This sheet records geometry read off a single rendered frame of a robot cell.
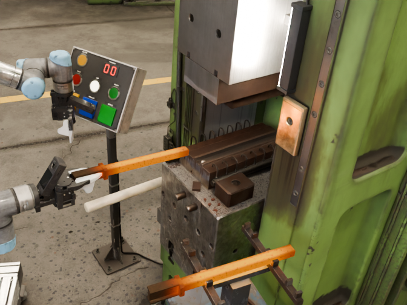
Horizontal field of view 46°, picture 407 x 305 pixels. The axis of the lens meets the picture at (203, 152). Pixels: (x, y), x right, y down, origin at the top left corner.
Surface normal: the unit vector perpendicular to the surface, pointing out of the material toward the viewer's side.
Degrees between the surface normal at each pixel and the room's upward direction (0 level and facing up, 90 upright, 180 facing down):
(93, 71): 60
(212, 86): 90
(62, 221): 0
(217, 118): 90
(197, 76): 90
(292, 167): 90
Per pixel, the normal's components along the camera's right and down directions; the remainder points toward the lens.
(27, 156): 0.07, -0.82
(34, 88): 0.28, 0.56
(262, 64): 0.57, 0.50
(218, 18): -0.82, 0.27
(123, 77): -0.40, -0.01
